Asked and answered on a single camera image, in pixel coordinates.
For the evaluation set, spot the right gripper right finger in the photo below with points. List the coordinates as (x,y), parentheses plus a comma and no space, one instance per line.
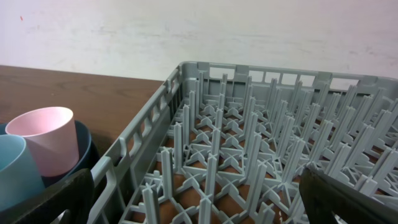
(324,198)

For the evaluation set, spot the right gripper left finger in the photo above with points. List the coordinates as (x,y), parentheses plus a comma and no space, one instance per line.
(74,195)

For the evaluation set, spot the grey dishwasher rack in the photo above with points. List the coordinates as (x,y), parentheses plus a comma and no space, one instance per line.
(228,143)

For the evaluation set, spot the round black serving tray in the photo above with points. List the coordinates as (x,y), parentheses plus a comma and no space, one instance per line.
(89,159)

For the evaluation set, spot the dark blue plate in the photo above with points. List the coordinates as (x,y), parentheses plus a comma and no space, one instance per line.
(84,143)

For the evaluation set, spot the light blue cup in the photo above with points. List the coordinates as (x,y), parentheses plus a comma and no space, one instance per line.
(20,177)

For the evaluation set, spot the pink cup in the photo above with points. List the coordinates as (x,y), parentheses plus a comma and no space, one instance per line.
(50,134)

